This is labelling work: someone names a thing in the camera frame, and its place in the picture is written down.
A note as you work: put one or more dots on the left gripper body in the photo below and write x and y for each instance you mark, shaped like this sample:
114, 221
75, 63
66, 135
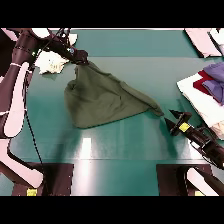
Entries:
79, 56

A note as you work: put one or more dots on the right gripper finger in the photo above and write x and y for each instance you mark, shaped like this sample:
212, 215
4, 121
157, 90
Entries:
170, 127
176, 114

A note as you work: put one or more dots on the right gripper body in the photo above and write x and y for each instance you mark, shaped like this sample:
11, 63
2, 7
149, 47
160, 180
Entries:
184, 128

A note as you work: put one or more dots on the dark green garment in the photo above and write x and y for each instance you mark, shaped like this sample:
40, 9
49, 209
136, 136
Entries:
100, 100

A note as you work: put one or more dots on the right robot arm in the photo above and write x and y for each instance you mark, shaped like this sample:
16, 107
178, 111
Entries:
206, 146

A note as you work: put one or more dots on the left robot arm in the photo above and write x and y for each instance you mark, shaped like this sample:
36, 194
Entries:
15, 100

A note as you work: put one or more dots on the white folded garment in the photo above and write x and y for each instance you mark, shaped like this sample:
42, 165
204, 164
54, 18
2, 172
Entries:
203, 103

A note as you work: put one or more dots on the red garment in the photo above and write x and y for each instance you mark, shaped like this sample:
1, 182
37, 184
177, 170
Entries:
201, 85

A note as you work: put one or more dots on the purple garment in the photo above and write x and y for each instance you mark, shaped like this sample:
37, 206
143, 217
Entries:
216, 83

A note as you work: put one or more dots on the pale pink garment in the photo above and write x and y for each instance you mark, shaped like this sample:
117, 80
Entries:
201, 41

